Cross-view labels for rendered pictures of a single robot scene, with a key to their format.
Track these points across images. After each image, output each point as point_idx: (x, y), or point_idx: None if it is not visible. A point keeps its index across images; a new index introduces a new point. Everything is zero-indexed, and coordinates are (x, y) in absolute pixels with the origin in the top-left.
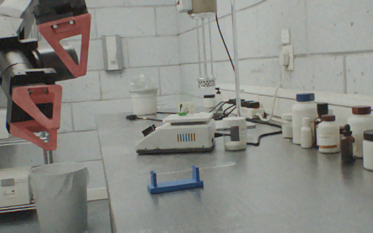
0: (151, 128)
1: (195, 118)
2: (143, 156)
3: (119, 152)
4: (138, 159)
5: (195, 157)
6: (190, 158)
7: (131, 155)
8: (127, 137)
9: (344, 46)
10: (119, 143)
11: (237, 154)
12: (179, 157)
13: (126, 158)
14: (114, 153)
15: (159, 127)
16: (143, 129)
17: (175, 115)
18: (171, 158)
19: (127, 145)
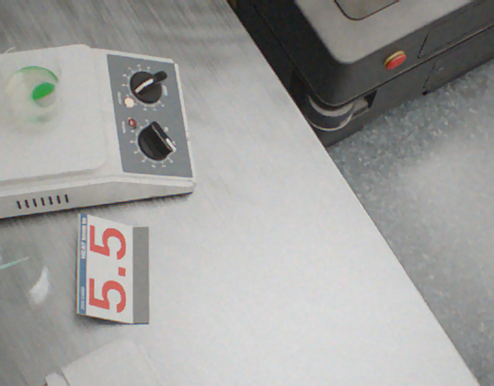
0: (138, 84)
1: None
2: (142, 54)
3: (240, 102)
4: (141, 20)
5: None
6: (7, 32)
7: (183, 62)
8: (348, 359)
9: None
10: (321, 248)
11: None
12: (37, 39)
13: (178, 28)
14: (251, 95)
15: (99, 51)
16: (158, 72)
17: (80, 130)
18: (55, 26)
19: (271, 213)
